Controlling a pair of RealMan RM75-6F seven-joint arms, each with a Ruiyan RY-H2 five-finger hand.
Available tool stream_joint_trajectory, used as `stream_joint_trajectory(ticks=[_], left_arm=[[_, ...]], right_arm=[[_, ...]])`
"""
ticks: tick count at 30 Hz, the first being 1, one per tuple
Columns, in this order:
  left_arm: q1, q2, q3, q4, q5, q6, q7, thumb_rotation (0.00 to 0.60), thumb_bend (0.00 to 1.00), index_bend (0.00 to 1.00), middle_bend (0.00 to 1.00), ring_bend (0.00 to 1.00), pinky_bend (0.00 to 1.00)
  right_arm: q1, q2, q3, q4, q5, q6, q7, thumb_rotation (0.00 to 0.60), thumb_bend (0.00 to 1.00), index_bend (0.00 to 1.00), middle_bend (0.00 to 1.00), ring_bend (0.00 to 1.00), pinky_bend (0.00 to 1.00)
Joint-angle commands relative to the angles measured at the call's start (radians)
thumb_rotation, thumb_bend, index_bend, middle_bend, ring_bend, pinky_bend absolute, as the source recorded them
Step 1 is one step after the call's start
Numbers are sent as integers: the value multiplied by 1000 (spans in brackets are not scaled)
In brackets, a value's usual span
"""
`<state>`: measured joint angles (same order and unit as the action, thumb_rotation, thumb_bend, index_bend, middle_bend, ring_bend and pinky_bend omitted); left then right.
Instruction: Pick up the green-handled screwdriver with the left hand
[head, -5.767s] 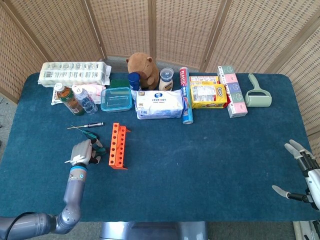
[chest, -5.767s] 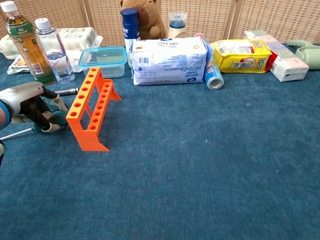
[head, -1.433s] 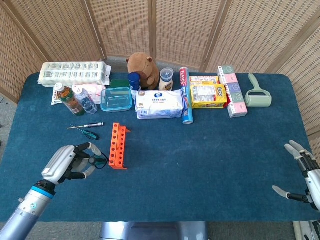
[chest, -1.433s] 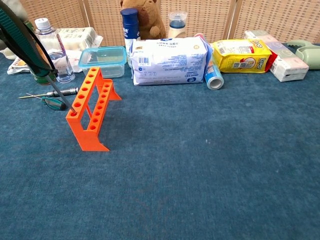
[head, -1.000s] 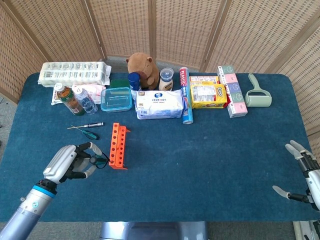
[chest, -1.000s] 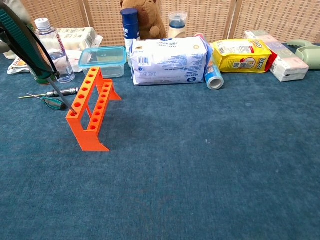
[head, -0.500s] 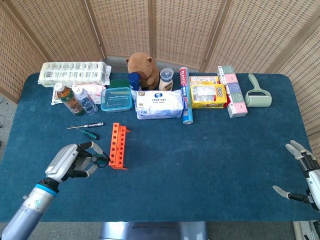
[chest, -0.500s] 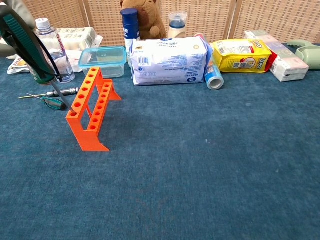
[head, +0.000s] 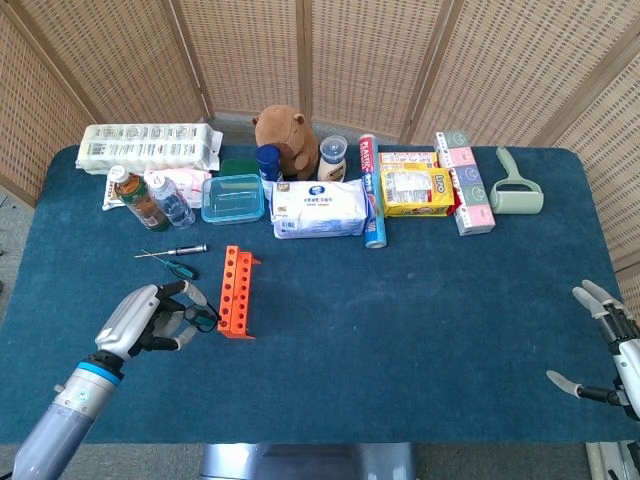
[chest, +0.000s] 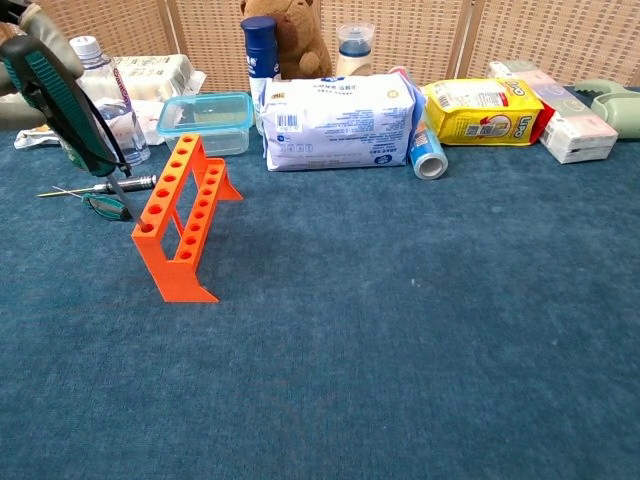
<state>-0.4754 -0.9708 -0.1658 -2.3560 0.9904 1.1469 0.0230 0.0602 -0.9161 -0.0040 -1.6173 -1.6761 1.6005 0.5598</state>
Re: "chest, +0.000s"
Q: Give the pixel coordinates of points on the yellow Lipo biscuit bag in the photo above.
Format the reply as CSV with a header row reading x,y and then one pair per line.
x,y
480,115

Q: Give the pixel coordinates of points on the plastic wrap roll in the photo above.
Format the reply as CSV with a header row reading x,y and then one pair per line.
x,y
427,155

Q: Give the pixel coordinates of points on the blue table carpet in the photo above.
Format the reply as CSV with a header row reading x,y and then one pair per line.
x,y
375,325

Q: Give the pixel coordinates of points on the mayonnaise bottle clear cap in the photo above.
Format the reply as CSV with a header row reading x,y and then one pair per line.
x,y
355,55

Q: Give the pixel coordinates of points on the orange test tube rack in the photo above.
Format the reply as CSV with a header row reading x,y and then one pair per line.
x,y
175,280

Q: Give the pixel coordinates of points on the clear water bottle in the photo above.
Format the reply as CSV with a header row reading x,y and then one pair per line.
x,y
112,85

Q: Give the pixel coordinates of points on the white egg carton pack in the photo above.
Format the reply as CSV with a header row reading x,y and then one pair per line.
x,y
155,75

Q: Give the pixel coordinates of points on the brown capybara plush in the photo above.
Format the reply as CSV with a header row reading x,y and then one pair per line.
x,y
300,35

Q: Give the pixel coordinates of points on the white wet wipes pack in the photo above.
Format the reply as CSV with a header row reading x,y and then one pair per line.
x,y
340,125

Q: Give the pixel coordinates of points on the clear container blue lid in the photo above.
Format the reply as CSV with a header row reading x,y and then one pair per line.
x,y
210,117

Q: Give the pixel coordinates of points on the woven folding screen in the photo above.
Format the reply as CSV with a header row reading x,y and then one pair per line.
x,y
550,35

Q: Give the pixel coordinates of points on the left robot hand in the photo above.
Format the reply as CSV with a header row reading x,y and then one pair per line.
x,y
55,35

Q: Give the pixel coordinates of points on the black metal precision screwdriver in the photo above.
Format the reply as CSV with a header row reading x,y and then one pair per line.
x,y
137,183

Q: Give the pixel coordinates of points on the blue white spray can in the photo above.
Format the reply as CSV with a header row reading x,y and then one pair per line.
x,y
260,55

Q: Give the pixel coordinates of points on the pastel tissue multipack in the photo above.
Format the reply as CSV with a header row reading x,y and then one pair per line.
x,y
575,125

